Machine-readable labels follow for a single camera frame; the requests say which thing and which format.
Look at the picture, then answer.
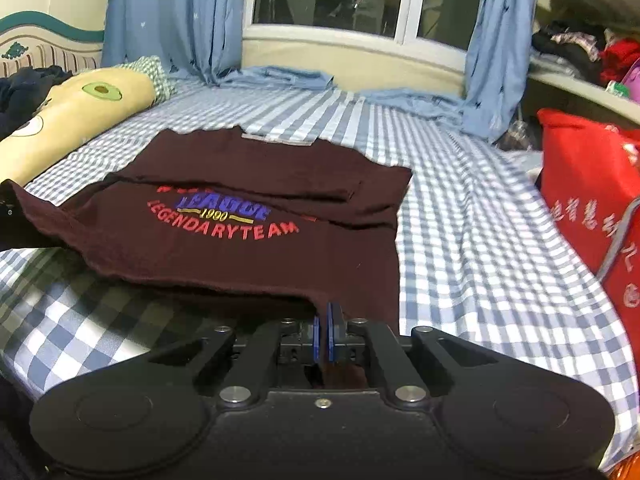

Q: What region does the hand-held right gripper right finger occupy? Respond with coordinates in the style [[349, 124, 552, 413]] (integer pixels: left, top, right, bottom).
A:
[[327, 302, 506, 408]]

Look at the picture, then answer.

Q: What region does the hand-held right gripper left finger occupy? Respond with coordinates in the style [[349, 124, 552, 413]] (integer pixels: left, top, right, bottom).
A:
[[145, 315, 324, 408]]

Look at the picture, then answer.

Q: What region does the maroon printed t-shirt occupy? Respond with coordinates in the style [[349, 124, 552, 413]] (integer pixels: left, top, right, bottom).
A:
[[0, 127, 414, 391]]

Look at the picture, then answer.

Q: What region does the dark navy clothes pile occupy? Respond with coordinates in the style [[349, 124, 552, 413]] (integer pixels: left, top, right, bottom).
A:
[[0, 66, 74, 137]]

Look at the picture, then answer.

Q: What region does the dark folded clothes pile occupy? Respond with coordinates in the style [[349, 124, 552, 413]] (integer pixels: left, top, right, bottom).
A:
[[531, 20, 608, 86]]

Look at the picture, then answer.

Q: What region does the yellow avocado print pillow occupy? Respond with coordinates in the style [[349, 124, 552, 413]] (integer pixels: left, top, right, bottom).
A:
[[0, 67, 159, 187]]

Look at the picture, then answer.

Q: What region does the cream and teal headboard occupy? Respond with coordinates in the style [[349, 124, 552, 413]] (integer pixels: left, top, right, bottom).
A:
[[0, 12, 106, 79]]

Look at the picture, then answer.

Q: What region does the blue checked bed sheet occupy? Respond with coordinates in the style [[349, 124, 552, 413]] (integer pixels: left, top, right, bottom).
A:
[[0, 77, 627, 463]]

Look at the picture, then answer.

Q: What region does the green checked pillow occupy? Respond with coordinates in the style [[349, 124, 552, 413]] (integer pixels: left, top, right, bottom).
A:
[[120, 55, 179, 107]]

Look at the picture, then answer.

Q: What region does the blue star curtain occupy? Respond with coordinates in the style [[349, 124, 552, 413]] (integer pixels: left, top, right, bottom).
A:
[[359, 0, 539, 144], [100, 0, 334, 92]]

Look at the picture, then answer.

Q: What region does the clear plastic bag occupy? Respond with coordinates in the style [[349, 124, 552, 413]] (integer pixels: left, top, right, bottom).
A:
[[495, 119, 544, 152]]

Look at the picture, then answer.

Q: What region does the red fabric bag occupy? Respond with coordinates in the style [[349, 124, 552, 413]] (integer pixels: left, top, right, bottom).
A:
[[537, 107, 640, 347]]

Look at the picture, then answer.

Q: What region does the white curved shelf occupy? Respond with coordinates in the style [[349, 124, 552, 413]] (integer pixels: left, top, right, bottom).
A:
[[525, 0, 640, 126]]

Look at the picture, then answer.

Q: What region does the pink handbag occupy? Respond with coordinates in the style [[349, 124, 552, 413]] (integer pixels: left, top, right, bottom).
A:
[[622, 60, 640, 106]]

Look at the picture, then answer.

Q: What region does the red garment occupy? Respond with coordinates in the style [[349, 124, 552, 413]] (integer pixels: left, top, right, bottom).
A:
[[600, 40, 640, 84]]

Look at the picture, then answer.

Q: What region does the grey cable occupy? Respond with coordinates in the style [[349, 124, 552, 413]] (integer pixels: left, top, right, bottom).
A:
[[595, 199, 640, 282]]

